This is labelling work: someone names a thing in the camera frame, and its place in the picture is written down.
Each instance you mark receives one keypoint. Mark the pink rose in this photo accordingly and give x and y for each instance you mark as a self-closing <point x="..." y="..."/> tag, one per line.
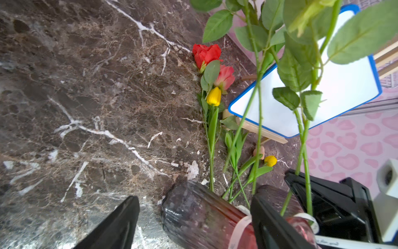
<point x="225" y="78"/>
<point x="255" y="36"/>

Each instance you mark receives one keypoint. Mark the red rose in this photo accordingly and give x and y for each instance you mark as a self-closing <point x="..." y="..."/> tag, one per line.
<point x="203" y="55"/>

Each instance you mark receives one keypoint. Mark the blue framed whiteboard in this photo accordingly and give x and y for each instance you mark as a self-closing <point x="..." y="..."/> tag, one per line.
<point x="342" y="88"/>

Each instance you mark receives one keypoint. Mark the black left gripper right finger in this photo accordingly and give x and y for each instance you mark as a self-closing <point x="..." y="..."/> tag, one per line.
<point x="272" y="231"/>

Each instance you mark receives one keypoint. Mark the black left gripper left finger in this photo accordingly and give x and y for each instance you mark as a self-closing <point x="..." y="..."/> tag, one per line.
<point x="117" y="230"/>

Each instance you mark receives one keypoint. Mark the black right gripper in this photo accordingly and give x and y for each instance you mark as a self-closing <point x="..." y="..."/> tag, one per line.
<point x="344" y="210"/>

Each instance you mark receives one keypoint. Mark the left purple glass vase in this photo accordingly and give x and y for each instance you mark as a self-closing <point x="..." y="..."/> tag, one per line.
<point x="196" y="218"/>

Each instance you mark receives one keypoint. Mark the small yellow tulip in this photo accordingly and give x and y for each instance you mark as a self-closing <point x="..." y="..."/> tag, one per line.
<point x="269" y="163"/>

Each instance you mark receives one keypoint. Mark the white rose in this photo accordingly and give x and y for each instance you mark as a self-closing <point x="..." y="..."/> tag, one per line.
<point x="311" y="31"/>

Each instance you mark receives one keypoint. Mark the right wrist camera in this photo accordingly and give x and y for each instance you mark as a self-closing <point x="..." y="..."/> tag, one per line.
<point x="386" y="202"/>

